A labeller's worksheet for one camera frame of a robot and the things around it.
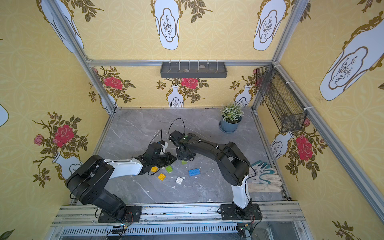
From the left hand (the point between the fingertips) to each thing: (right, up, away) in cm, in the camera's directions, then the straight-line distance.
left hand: (178, 159), depth 90 cm
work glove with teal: (+48, -9, -7) cm, 50 cm away
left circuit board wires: (-26, -29, -19) cm, 43 cm away
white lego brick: (+1, -10, -7) cm, 12 cm away
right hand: (+3, 0, -1) cm, 3 cm away
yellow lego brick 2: (-9, -9, -5) cm, 14 cm away
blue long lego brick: (+10, -7, -4) cm, 12 cm away
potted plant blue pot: (+33, +26, +4) cm, 42 cm away
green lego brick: (-5, -6, -3) cm, 8 cm away
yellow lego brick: (-13, -4, -6) cm, 15 cm away
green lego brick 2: (+3, -1, -2) cm, 4 cm away
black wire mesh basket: (+60, +31, -6) cm, 68 cm away
